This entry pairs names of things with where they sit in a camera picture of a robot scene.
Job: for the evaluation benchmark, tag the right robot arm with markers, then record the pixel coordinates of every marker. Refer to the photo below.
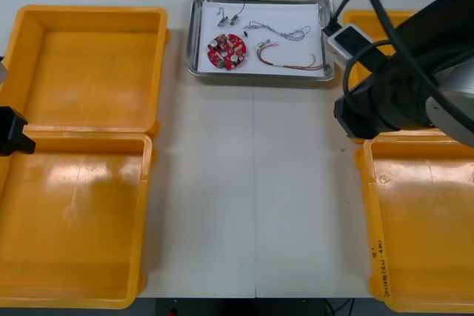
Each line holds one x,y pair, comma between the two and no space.
452,109

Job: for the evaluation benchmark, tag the yellow-orange plastic bin with handwriting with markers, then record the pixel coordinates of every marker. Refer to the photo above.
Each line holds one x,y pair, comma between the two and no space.
426,238

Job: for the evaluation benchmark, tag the round red circuit board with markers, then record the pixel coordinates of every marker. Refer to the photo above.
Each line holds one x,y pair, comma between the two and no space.
231,49

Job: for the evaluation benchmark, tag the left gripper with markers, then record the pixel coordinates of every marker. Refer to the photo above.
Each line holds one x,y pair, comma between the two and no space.
9,131

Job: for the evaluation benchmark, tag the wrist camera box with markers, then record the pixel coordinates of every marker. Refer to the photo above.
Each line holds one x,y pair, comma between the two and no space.
340,60
3,72

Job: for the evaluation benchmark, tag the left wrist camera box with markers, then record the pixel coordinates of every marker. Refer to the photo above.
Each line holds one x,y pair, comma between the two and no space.
3,72

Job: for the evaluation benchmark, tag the white paper sheet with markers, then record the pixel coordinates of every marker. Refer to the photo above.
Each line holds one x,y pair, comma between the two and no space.
296,12

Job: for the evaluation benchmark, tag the steel tray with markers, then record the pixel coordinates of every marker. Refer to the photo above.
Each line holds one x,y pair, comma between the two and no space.
192,53

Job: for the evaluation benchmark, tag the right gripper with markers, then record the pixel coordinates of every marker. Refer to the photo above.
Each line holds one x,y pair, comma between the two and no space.
363,116

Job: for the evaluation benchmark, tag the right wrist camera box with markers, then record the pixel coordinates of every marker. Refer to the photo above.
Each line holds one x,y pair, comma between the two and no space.
340,60

